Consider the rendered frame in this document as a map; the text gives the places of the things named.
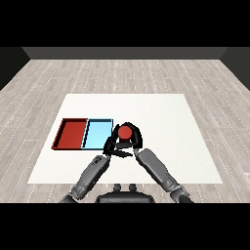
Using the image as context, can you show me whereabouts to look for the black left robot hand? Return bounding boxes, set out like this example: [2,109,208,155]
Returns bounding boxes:
[103,123,134,160]

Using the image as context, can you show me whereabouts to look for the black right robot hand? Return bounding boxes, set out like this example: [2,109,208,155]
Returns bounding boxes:
[120,121,145,156]

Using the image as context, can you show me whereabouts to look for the small red can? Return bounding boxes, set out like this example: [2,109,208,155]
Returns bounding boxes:
[117,125,133,145]

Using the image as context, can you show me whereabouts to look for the shallow light blue open box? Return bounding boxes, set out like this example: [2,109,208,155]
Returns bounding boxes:
[81,118,114,150]

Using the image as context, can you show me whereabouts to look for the shallow red open box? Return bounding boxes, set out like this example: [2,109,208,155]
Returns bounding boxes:
[51,117,89,151]

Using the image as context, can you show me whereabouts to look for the dark grey robot body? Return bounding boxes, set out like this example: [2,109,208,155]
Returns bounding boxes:
[95,184,155,204]

